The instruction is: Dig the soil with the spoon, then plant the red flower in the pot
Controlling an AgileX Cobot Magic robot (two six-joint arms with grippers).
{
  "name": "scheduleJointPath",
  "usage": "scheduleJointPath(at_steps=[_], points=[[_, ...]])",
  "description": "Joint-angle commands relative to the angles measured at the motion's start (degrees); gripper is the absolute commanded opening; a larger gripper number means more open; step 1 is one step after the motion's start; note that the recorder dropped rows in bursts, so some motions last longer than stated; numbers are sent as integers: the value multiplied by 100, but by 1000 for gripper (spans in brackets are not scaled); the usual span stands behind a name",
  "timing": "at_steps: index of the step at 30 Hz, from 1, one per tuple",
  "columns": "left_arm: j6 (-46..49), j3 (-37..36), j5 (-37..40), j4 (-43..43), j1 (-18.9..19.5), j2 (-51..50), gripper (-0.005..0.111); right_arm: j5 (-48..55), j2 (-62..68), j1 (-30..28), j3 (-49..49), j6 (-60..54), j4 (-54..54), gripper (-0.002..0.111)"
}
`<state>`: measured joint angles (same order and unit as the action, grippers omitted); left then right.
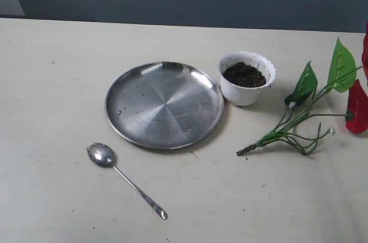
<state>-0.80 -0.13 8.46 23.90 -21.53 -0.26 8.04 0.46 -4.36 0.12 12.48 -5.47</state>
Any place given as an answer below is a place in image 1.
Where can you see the white plastic flower pot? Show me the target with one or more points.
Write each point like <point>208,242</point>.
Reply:
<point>244,96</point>

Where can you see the stainless steel spork spoon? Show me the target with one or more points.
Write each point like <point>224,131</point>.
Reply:
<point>103,156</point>

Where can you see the artificial plant with red flowers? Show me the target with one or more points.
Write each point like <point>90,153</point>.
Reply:
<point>342,77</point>

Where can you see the round stainless steel plate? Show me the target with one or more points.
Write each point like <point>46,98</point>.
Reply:
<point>164,105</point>

